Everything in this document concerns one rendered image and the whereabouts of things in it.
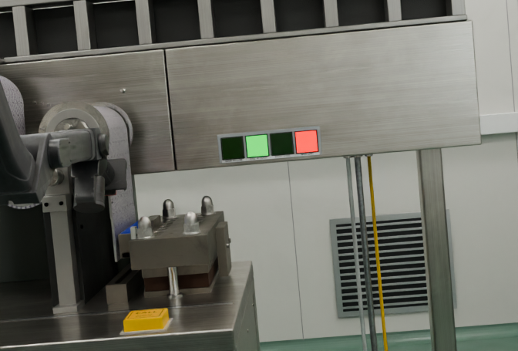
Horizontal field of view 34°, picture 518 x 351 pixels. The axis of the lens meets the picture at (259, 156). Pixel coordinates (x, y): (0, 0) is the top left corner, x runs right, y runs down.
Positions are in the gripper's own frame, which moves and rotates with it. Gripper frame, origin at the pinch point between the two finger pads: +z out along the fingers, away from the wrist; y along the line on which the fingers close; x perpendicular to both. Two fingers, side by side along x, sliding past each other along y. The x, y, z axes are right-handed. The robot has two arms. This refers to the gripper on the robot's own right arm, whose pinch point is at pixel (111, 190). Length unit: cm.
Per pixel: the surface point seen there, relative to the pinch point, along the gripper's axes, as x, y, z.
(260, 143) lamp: 18.3, 30.7, 24.1
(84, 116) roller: 12.9, -3.3, -9.7
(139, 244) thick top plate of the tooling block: -12.5, 6.2, -0.8
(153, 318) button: -31.4, 11.8, -17.3
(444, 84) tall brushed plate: 28, 76, 20
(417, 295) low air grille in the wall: 34, 96, 274
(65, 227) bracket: -8.4, -8.5, -3.6
